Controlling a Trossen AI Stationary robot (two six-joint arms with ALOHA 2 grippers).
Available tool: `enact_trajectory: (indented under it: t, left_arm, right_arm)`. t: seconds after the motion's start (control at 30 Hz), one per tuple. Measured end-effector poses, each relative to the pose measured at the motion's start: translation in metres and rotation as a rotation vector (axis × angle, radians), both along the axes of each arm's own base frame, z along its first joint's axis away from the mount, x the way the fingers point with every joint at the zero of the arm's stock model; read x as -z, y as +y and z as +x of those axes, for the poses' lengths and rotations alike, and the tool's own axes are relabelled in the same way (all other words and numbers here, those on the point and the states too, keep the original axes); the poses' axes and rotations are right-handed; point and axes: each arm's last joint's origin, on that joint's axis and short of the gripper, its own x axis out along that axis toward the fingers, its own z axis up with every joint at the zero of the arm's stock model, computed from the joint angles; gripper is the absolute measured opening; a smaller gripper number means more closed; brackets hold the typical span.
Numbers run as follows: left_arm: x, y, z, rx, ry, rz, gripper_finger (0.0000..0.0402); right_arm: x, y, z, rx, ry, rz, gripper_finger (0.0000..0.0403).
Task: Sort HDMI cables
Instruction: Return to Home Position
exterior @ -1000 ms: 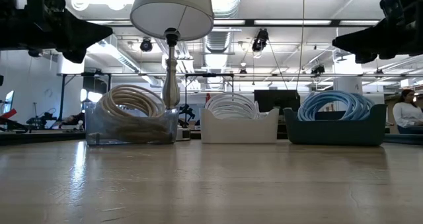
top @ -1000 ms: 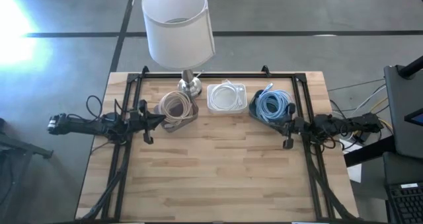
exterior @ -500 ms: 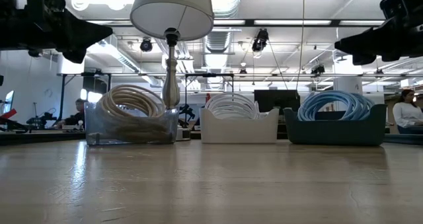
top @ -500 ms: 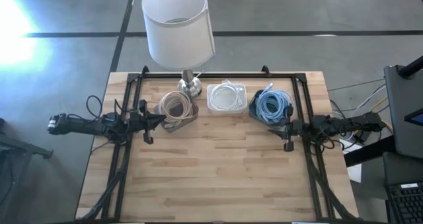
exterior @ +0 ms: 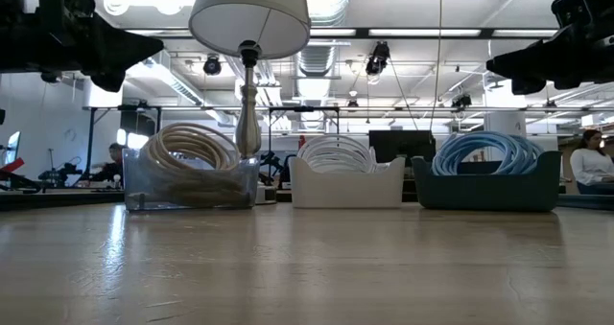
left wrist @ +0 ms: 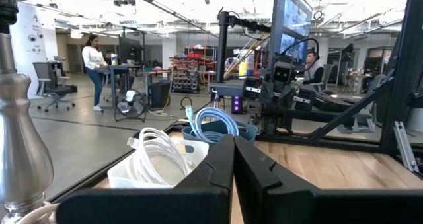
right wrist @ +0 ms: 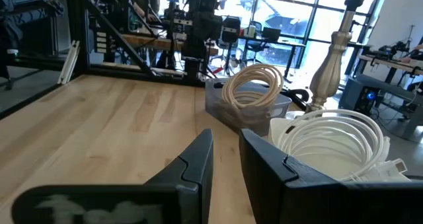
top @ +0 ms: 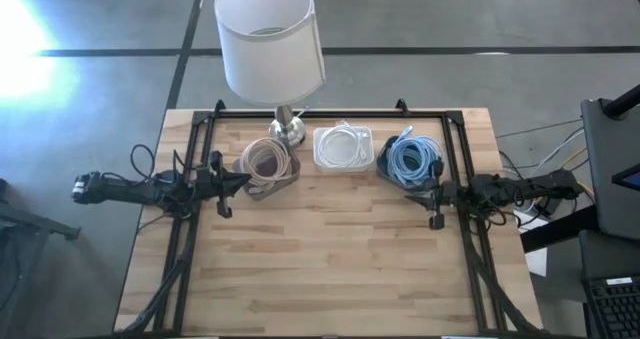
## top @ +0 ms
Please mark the black table frame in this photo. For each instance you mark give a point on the black table frame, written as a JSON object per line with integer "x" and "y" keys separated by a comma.
{"x": 350, "y": 114}

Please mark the small lit screen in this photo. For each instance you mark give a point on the small lit screen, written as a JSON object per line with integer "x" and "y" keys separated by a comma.
{"x": 630, "y": 179}

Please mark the black laptop keyboard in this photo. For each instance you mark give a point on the black laptop keyboard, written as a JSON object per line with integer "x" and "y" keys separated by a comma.
{"x": 612, "y": 309}

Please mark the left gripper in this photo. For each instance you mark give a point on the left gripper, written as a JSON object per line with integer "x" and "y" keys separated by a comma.
{"x": 215, "y": 184}

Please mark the translucent grey storage bin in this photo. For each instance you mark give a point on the translucent grey storage bin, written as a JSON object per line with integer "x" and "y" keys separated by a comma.
{"x": 260, "y": 194}

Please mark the black side beam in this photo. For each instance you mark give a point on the black side beam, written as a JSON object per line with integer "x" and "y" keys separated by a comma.
{"x": 560, "y": 231}

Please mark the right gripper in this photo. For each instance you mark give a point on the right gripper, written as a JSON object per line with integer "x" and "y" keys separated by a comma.
{"x": 442, "y": 194}

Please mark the white floor box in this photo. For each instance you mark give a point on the white floor box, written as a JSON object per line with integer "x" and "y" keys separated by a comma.
{"x": 537, "y": 259}

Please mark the black floor stand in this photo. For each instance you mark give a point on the black floor stand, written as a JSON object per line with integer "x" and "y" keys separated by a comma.
{"x": 30, "y": 221}

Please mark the black pole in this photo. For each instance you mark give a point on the black pole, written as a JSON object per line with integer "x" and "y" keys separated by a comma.
{"x": 622, "y": 104}

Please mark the dark teal storage bin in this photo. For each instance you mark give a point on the dark teal storage bin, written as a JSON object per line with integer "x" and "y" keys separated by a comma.
{"x": 382, "y": 166}

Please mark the white storage bin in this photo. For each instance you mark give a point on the white storage bin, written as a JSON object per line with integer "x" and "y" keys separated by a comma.
{"x": 342, "y": 151}

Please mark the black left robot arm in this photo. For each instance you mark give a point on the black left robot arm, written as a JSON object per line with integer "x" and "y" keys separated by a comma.
{"x": 130, "y": 191}

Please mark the grey equipment case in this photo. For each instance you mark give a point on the grey equipment case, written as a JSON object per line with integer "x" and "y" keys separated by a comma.
{"x": 607, "y": 179}

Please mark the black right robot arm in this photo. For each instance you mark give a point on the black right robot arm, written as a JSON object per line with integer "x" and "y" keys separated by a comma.
{"x": 530, "y": 184}

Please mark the white shade silver table lamp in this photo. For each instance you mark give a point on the white shade silver table lamp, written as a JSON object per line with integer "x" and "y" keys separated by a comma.
{"x": 270, "y": 64}

